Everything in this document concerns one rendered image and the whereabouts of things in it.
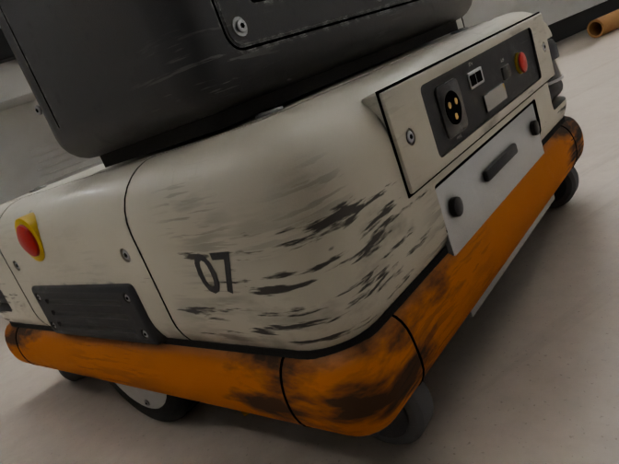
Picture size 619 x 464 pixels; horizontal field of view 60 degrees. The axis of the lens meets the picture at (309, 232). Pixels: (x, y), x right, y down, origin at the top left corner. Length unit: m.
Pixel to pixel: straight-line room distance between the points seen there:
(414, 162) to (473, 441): 0.22
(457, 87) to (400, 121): 0.11
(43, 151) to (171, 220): 1.60
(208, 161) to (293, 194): 0.07
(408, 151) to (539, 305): 0.26
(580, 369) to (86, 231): 0.44
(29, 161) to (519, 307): 1.67
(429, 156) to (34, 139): 1.67
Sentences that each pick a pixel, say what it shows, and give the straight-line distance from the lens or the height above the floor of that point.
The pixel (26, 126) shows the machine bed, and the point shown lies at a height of 0.45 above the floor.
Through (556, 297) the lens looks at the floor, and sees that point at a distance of 0.62.
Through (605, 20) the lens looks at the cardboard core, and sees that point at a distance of 2.86.
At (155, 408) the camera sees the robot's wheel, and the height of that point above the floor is 0.03.
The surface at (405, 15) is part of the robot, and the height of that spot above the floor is 0.32.
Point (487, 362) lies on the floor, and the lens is 0.54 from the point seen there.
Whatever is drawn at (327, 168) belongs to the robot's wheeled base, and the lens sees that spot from 0.34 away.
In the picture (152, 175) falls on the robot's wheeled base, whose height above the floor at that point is 0.27.
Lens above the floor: 0.30
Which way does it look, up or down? 16 degrees down
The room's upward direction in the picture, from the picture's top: 21 degrees counter-clockwise
